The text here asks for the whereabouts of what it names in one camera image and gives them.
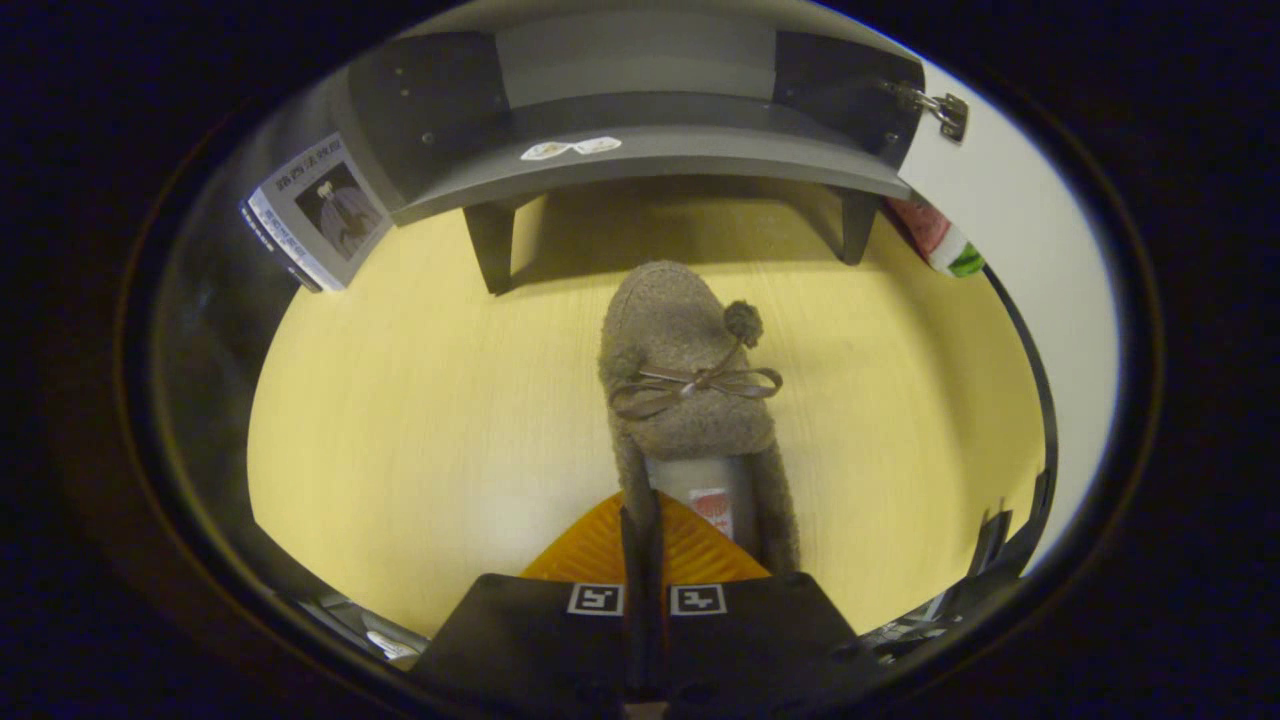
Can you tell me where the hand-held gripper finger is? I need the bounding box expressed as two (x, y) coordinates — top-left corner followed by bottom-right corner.
(646, 493), (886, 706)
(408, 490), (649, 706)

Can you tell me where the brown fuzzy shoe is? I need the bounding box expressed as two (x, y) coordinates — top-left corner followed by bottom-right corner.
(598, 260), (801, 576)

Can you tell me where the dark grey shoe cabinet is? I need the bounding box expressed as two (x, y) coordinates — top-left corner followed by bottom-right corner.
(325, 8), (931, 296)

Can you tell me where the metal door hinge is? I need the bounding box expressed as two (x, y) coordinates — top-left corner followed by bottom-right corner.
(885, 80), (971, 144)

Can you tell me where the green striped red object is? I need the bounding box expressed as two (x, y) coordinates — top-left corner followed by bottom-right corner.
(883, 195), (988, 279)

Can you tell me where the grey box with portrait print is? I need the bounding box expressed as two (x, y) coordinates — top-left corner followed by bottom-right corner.
(238, 132), (393, 294)

